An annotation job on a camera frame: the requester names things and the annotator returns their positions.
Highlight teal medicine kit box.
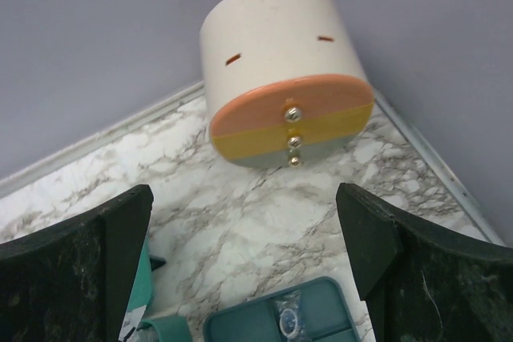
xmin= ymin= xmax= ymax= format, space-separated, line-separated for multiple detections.
xmin=118 ymin=239 xmax=192 ymax=342

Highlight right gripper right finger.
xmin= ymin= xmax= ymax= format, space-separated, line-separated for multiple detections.
xmin=336 ymin=183 xmax=512 ymax=341

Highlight round pastel drawer cabinet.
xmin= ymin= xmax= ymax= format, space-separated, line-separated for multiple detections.
xmin=200 ymin=0 xmax=374 ymax=167

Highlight clear crinkled plastic bag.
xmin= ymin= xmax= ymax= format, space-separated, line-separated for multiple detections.
xmin=275 ymin=290 xmax=302 ymax=341

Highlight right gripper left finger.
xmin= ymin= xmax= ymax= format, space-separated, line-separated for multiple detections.
xmin=1 ymin=184 xmax=153 ymax=341

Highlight blue divided tray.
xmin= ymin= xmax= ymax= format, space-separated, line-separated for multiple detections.
xmin=203 ymin=276 xmax=359 ymax=342

